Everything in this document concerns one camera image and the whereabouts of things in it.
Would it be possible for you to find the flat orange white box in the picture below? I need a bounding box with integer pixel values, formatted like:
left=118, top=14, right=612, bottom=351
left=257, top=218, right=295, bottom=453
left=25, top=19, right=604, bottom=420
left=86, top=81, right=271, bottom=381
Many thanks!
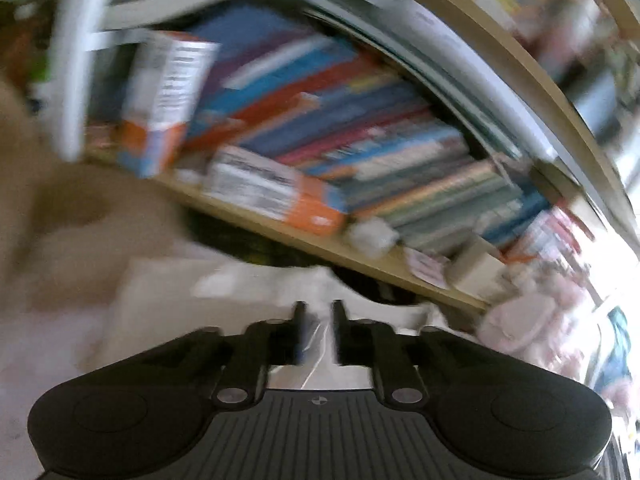
left=202, top=145, right=348, bottom=236

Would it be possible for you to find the pink paper card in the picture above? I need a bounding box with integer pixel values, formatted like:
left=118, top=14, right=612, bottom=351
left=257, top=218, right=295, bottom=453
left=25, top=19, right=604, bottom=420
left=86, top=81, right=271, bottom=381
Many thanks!
left=405, top=247, right=449, bottom=288

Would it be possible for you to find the white crumpled paper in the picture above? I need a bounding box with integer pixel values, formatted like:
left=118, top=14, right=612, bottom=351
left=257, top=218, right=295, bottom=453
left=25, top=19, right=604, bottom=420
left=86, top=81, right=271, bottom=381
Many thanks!
left=349, top=219, right=401, bottom=257

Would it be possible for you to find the row of colourful books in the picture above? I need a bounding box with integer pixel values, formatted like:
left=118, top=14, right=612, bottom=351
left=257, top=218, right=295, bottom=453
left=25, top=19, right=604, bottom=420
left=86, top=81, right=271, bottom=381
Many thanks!
left=185, top=0, right=551, bottom=261

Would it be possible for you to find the red white packet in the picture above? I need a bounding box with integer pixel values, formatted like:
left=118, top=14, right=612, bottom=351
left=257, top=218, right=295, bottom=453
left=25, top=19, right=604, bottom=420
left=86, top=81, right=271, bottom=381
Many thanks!
left=505, top=205, right=591, bottom=271

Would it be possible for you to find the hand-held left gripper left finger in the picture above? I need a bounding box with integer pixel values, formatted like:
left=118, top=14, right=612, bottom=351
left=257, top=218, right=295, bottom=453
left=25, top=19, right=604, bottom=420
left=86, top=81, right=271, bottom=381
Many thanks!
left=167, top=301, right=309, bottom=408

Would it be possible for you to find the tall orange white box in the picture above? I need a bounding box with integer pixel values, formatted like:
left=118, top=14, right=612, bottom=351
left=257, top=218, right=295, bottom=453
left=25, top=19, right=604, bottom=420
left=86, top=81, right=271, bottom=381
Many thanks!
left=117, top=30, right=221, bottom=178

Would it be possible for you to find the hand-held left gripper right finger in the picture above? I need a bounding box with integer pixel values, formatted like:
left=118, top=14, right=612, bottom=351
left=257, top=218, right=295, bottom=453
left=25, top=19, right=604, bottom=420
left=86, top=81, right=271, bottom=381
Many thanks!
left=331, top=300, right=481, bottom=408

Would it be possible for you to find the small beige box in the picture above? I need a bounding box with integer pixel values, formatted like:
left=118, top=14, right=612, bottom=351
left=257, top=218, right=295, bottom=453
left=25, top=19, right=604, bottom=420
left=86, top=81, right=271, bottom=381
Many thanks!
left=447, top=237, right=506, bottom=301

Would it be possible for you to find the cream white garment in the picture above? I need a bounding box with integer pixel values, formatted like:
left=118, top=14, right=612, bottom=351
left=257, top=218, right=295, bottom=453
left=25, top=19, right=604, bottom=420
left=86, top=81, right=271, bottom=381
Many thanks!
left=100, top=255, right=481, bottom=391

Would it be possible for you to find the teal cloth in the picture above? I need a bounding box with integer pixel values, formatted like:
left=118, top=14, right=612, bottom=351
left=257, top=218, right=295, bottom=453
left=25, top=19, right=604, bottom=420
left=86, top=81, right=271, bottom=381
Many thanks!
left=595, top=307, right=632, bottom=396

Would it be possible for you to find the pink plush toy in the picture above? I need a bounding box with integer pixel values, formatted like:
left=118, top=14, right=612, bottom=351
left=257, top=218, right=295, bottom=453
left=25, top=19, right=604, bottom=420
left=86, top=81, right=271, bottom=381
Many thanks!
left=475, top=260, right=611, bottom=376

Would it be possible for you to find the wooden bookshelf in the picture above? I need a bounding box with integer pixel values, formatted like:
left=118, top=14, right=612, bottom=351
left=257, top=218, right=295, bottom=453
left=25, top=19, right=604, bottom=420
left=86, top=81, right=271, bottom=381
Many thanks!
left=85, top=0, right=640, bottom=311

